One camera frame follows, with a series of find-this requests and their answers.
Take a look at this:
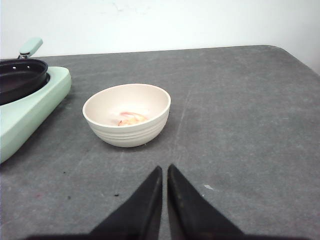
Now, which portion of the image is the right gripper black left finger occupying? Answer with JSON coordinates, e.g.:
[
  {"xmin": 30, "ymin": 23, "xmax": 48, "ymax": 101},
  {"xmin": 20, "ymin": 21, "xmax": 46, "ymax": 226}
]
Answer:
[{"xmin": 90, "ymin": 165, "xmax": 163, "ymax": 240}]

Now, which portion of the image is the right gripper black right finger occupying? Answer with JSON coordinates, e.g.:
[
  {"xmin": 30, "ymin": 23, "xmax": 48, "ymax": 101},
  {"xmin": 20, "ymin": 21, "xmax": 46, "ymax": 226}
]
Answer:
[{"xmin": 167, "ymin": 163, "xmax": 247, "ymax": 240}]

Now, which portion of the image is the pink cooked shrimp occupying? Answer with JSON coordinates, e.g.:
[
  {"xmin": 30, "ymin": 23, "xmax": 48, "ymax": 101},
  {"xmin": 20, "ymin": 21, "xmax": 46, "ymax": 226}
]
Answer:
[{"xmin": 118, "ymin": 111, "xmax": 148, "ymax": 126}]

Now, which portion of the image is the cream ribbed bowl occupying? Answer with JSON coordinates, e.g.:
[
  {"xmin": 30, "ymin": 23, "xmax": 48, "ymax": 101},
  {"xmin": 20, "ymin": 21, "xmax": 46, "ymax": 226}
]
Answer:
[{"xmin": 82, "ymin": 83, "xmax": 171, "ymax": 148}]

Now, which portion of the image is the black round frying pan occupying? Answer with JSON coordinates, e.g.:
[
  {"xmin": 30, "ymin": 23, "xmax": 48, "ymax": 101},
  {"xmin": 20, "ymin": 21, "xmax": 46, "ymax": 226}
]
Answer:
[{"xmin": 0, "ymin": 37, "xmax": 49, "ymax": 105}]

